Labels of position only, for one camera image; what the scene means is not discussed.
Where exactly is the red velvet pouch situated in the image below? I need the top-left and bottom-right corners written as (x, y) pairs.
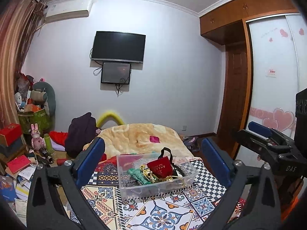
top-left (147, 156), bottom-right (173, 179)

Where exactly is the small black wall monitor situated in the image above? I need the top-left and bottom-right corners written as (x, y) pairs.
top-left (100, 62), bottom-right (131, 85)

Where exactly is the striped pink curtain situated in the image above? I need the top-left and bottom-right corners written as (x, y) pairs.
top-left (1, 0), bottom-right (46, 128)

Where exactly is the beige fleece blanket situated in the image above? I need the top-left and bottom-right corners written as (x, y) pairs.
top-left (98, 123), bottom-right (193, 158)

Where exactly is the pink rabbit toy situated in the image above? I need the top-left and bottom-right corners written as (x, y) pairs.
top-left (31, 123), bottom-right (46, 152)

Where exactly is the large black wall television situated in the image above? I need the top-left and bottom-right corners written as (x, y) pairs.
top-left (91, 31), bottom-right (146, 63)

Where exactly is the green knit cloth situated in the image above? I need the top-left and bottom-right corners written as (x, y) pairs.
top-left (127, 168), bottom-right (151, 185)

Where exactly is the red book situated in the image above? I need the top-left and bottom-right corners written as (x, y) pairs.
top-left (7, 155), bottom-right (31, 174)

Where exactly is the black beaded item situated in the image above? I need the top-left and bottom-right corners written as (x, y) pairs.
top-left (125, 179), bottom-right (142, 194)

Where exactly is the red cushion on floor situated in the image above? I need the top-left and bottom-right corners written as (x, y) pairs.
top-left (49, 131), bottom-right (68, 146)

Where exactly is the yellow curved foam tube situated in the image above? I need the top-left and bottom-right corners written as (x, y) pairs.
top-left (96, 111), bottom-right (125, 128)

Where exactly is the green storage box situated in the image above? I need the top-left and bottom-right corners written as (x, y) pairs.
top-left (18, 109), bottom-right (53, 135)

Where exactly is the white air conditioner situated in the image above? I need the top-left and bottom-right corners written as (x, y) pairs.
top-left (45, 0), bottom-right (93, 23)

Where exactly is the grey green plush toy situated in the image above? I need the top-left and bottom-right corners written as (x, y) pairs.
top-left (30, 81), bottom-right (56, 117)

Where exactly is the wooden overhead cabinet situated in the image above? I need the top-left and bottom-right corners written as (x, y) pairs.
top-left (200, 0), bottom-right (298, 45)

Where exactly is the wooden door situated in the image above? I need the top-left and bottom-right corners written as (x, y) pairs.
top-left (216, 42), bottom-right (248, 158)

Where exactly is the clear plastic storage bin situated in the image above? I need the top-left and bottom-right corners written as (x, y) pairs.
top-left (116, 148), bottom-right (199, 200)

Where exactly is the patterned patchwork bed cover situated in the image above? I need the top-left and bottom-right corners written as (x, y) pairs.
top-left (61, 156), bottom-right (248, 230)

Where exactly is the grey bag on floor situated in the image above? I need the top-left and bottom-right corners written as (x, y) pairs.
top-left (182, 136), bottom-right (199, 153)

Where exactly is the green bottle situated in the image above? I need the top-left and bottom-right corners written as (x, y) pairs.
top-left (44, 133), bottom-right (55, 156)

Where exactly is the white sliding wardrobe door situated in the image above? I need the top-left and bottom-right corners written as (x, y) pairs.
top-left (247, 14), bottom-right (306, 138)

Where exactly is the red gift box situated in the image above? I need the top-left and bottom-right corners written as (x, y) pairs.
top-left (0, 124), bottom-right (22, 147)

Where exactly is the dark purple jacket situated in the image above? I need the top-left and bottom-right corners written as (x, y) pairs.
top-left (64, 112), bottom-right (97, 158)

